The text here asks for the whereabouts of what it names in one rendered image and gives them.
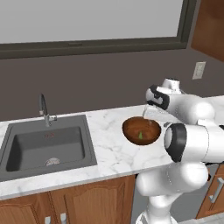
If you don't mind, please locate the brown wall cabinet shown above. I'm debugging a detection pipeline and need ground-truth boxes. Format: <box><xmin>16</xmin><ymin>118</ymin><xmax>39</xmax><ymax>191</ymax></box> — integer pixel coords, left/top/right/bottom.
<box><xmin>190</xmin><ymin>0</ymin><xmax>224</xmax><ymax>63</ymax></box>

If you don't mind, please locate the dark framed window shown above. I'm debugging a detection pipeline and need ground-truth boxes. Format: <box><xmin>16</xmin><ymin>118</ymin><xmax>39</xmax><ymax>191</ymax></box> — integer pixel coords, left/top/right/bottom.
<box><xmin>0</xmin><ymin>0</ymin><xmax>197</xmax><ymax>60</ymax></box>

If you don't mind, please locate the white wall outlet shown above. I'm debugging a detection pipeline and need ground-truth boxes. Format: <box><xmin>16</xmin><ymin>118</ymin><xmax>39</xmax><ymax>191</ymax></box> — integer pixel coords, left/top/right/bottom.
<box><xmin>192</xmin><ymin>60</ymin><xmax>207</xmax><ymax>81</ymax></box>

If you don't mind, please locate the grey metal faucet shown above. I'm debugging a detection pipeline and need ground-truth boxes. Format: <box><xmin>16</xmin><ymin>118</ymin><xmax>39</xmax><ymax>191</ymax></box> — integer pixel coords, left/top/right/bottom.
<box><xmin>38</xmin><ymin>93</ymin><xmax>59</xmax><ymax>128</ymax></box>

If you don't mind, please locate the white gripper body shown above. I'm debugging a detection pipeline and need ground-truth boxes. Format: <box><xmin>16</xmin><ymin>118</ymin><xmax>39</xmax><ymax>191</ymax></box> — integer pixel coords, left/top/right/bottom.
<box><xmin>142</xmin><ymin>104</ymin><xmax>180</xmax><ymax>123</ymax></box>

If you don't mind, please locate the brown wooden bowl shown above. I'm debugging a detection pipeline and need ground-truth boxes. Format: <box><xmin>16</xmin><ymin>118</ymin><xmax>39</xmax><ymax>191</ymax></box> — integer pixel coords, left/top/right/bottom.
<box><xmin>122</xmin><ymin>115</ymin><xmax>162</xmax><ymax>146</ymax></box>

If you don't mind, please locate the dark grey sink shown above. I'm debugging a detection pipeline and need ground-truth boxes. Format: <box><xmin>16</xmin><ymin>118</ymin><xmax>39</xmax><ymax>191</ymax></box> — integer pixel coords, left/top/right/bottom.
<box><xmin>0</xmin><ymin>114</ymin><xmax>98</xmax><ymax>183</ymax></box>

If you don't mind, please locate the grey drawer handle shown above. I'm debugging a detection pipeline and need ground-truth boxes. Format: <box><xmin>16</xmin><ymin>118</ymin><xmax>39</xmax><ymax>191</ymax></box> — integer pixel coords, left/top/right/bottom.
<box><xmin>208</xmin><ymin>177</ymin><xmax>224</xmax><ymax>204</ymax></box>

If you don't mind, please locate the brown wooden drawer front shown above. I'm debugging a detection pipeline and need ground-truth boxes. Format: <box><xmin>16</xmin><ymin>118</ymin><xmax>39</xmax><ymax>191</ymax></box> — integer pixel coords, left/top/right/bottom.
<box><xmin>195</xmin><ymin>164</ymin><xmax>224</xmax><ymax>221</ymax></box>

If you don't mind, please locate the brown wooden cabinet door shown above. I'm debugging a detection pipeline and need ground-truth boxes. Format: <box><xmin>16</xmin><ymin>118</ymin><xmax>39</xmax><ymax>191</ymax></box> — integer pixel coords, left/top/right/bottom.
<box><xmin>0</xmin><ymin>191</ymin><xmax>57</xmax><ymax>224</ymax></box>
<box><xmin>48</xmin><ymin>174</ymin><xmax>137</xmax><ymax>224</ymax></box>

